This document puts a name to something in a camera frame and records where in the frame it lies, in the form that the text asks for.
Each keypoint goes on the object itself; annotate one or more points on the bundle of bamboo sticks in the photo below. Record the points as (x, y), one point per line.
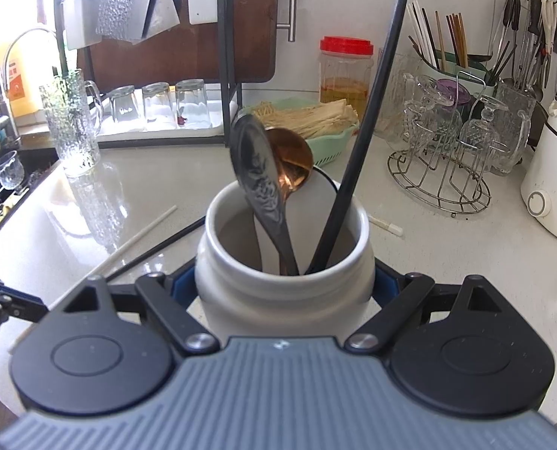
(306, 119)

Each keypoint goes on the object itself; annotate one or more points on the copper spoon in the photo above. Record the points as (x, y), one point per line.
(292, 154)

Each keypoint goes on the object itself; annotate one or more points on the green chopstick holder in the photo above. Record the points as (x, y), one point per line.
(475, 77)

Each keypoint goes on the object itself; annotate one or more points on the row of hanging utensils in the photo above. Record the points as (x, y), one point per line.
(524, 33)

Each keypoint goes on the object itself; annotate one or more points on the white drain tray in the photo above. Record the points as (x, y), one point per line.
(161, 132)

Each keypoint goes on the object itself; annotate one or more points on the green plastic basket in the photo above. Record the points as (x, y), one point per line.
(327, 150)

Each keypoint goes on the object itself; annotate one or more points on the small glass goblet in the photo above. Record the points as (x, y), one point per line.
(8, 168)

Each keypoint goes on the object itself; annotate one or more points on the bubble wrap sheet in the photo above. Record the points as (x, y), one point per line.
(119, 0)

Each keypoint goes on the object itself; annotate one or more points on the clear glass jug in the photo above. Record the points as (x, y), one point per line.
(395, 98)

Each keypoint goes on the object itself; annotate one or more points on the bunch of upright chopsticks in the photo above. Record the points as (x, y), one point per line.
(442, 37)

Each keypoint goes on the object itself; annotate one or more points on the grey embossed metal spoon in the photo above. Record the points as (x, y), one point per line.
(255, 168)

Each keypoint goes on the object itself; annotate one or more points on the white kitchen appliance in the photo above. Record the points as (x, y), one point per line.
(552, 173)

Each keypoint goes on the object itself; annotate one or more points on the tall textured glass pitcher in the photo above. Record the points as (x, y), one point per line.
(72, 126)

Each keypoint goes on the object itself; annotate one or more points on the cut glass goblet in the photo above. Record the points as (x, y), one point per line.
(484, 131)
(430, 112)

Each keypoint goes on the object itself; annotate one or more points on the white ceramic jar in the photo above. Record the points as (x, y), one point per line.
(241, 300)

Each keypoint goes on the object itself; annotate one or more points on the black chopstick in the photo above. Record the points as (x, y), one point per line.
(166, 243)
(376, 89)

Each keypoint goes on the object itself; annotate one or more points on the yellow detergent bottle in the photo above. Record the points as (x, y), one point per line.
(23, 84)

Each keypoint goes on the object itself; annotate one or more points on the upturned drinking glass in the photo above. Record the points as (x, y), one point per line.
(126, 105)
(193, 103)
(158, 103)

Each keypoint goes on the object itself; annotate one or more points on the chrome faucet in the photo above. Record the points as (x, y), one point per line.
(25, 33)

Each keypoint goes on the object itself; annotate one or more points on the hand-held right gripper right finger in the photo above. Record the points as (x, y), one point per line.
(387, 287)

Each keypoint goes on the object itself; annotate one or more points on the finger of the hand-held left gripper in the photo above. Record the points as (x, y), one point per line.
(15, 304)

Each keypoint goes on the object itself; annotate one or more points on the brown wooden cutting board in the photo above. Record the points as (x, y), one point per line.
(250, 23)

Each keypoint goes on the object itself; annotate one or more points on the stainless steel box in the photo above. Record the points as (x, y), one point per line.
(79, 18)

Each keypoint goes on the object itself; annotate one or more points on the red lid plastic jar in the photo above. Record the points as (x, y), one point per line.
(346, 75)

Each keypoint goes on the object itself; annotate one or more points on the long white chopstick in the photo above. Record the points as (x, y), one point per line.
(133, 239)
(386, 226)

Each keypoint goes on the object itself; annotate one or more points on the large cut glass jug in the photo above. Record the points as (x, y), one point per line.
(515, 126)

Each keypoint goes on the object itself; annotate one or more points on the black metal rack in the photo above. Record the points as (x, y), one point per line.
(229, 56)

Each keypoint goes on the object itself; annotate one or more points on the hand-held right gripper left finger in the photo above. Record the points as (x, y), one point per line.
(181, 288)

